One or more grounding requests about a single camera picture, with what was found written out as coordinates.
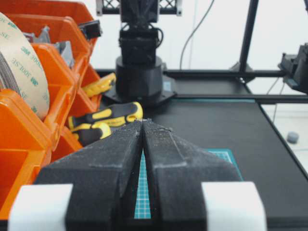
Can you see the yellow black screwdriver handle lower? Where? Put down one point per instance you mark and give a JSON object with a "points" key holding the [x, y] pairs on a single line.
{"points": [[89, 133]]}

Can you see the black device at right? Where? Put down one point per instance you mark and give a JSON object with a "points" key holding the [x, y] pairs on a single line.
{"points": [[295, 67]]}

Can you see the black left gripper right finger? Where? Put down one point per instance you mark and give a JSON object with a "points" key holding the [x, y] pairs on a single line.
{"points": [[194, 190]]}

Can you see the black aluminium frame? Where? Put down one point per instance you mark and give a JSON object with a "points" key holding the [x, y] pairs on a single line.
{"points": [[174, 7]]}

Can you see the grey metal corner brackets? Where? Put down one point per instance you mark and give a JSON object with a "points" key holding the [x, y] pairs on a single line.
{"points": [[63, 47]]}

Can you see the yellow black screwdriver handle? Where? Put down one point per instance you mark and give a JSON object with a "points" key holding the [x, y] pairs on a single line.
{"points": [[114, 115], [89, 133]]}

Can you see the yellow black screwdriver handle upper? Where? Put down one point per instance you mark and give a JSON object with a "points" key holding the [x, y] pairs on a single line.
{"points": [[114, 115]]}

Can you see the black connector block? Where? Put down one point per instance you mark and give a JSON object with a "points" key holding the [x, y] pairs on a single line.
{"points": [[91, 29]]}

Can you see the orange plastic bin rack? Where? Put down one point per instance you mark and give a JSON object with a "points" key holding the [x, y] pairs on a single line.
{"points": [[46, 53]]}

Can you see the small grey cap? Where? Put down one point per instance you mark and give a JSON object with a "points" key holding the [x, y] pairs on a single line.
{"points": [[292, 137]]}

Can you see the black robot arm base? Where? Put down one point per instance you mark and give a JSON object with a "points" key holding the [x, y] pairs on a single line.
{"points": [[139, 71]]}

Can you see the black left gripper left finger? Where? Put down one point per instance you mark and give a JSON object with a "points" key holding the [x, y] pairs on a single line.
{"points": [[82, 191]]}

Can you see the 3M tape roll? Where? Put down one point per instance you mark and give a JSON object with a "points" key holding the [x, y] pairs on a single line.
{"points": [[21, 69]]}

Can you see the yellow utility knife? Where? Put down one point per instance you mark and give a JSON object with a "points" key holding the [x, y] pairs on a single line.
{"points": [[100, 86]]}

